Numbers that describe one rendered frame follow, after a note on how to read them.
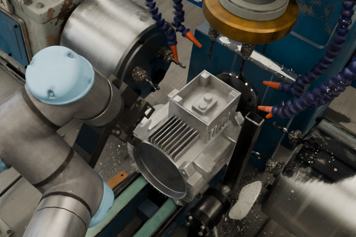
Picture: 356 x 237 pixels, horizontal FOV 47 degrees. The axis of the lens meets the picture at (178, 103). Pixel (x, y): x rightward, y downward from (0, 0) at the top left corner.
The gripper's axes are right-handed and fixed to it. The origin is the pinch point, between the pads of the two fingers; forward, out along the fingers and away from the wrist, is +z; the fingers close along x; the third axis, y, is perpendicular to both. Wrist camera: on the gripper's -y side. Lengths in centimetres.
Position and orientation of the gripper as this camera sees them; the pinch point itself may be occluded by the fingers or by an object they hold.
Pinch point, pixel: (133, 139)
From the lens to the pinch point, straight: 84.0
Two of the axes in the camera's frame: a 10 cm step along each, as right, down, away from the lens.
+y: 5.9, -8.0, 1.0
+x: -7.8, -5.2, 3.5
